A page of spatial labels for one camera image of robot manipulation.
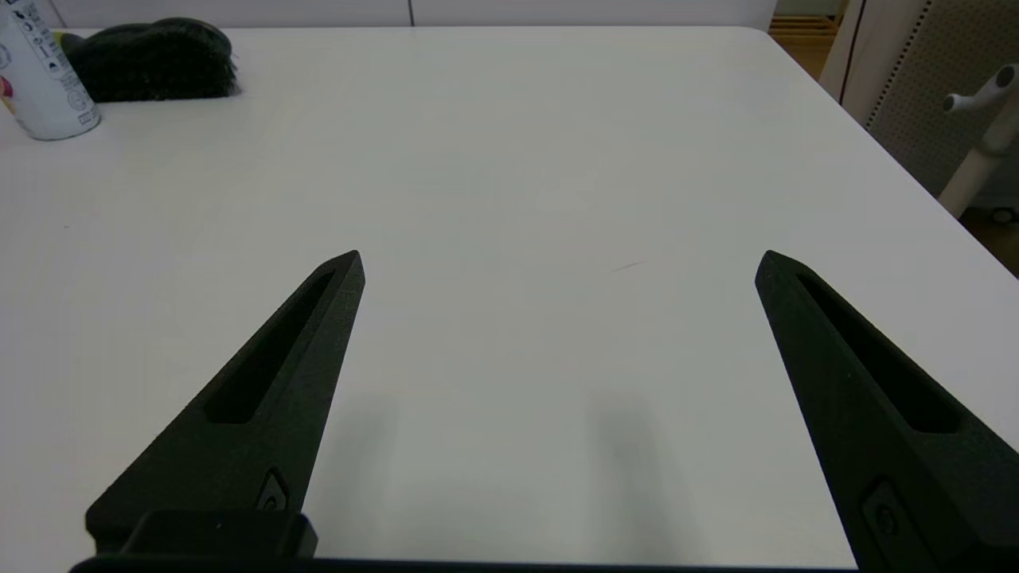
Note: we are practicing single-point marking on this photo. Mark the white side table leg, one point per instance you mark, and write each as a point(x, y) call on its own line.
point(983, 163)

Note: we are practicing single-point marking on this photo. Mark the blue capped white bottle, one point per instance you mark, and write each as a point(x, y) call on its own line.
point(48, 87)

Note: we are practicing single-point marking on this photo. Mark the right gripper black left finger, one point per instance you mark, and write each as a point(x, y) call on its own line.
point(263, 430)

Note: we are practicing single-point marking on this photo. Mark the white perforated panel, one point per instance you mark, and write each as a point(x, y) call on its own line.
point(939, 87)

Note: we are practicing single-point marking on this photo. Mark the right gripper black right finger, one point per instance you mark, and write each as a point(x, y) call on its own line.
point(899, 430)

